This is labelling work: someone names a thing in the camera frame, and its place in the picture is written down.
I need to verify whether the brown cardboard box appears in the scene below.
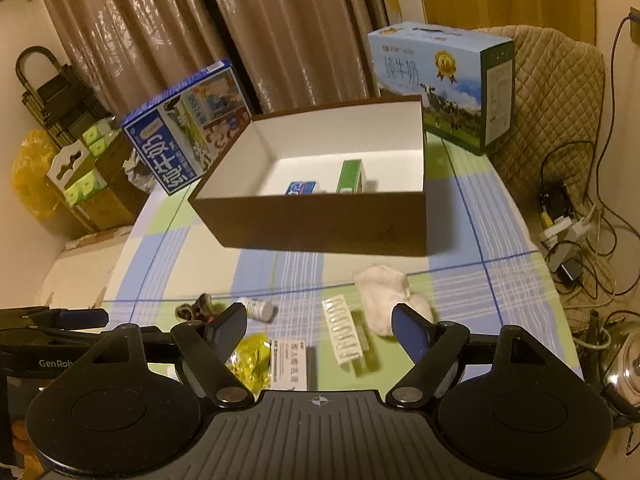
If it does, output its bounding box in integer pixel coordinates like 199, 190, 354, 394
187, 94, 428, 258

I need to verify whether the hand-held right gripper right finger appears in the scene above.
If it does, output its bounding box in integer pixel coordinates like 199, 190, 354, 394
385, 302, 563, 408

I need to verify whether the brown patterned curtain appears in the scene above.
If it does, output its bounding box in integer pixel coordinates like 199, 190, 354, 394
30, 0, 236, 117
200, 0, 391, 115

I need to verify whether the small dark keychain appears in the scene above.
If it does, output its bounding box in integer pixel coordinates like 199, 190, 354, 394
175, 294, 216, 323

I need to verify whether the white sock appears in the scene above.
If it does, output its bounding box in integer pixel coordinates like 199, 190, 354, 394
352, 265, 433, 338

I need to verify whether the power strip with cables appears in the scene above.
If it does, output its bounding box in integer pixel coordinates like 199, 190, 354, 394
542, 140, 622, 307

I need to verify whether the silver foil bag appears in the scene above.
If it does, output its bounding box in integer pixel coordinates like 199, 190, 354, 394
122, 154, 157, 194

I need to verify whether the stainless steel kettle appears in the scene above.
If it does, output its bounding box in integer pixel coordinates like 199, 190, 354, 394
597, 310, 640, 427

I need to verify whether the person's left hand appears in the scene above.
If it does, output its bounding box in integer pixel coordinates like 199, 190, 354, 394
10, 417, 41, 466

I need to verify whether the wall outlet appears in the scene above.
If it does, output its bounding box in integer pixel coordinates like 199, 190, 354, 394
622, 7, 640, 44

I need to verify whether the yellow plastic bag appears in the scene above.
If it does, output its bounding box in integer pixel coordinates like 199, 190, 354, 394
11, 129, 62, 220

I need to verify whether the white pill bottle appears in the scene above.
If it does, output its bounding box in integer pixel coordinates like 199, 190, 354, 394
236, 297, 276, 322

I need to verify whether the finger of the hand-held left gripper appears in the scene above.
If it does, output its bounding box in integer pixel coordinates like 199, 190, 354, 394
0, 306, 110, 332

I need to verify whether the checked tablecloth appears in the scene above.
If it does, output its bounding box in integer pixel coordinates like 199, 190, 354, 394
102, 130, 583, 396

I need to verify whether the green medicine box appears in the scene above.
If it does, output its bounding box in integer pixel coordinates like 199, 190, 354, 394
336, 159, 368, 194

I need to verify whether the brown cardboard carton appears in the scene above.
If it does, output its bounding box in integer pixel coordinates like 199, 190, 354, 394
75, 132, 147, 233

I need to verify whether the black power adapter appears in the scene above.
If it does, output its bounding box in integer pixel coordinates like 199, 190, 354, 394
542, 185, 572, 217

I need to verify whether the grey power adapter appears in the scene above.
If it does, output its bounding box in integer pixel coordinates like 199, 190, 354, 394
547, 240, 583, 282

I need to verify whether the beige quilted chair cover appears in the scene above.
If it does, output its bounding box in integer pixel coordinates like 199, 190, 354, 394
475, 25, 608, 206

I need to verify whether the dark blue milk carton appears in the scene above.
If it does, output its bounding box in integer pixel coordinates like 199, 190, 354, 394
121, 60, 252, 197

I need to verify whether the white power strip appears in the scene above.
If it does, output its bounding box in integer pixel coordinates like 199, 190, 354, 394
540, 215, 592, 248

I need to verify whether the black folding cart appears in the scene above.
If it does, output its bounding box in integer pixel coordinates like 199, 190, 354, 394
15, 46, 111, 142

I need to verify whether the yellow snack packet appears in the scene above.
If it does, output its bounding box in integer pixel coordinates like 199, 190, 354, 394
225, 332, 273, 393

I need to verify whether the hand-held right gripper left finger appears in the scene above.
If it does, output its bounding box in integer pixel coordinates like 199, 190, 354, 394
75, 303, 255, 407

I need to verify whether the white medicine box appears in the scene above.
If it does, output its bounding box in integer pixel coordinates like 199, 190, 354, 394
267, 338, 316, 392

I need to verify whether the white flat board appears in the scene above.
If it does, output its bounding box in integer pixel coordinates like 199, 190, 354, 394
42, 227, 133, 310

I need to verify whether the light blue milk carton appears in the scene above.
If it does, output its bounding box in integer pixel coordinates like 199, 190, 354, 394
367, 21, 516, 156

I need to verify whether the green tissue pack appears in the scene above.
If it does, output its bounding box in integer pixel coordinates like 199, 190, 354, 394
64, 170, 108, 208
81, 117, 122, 157

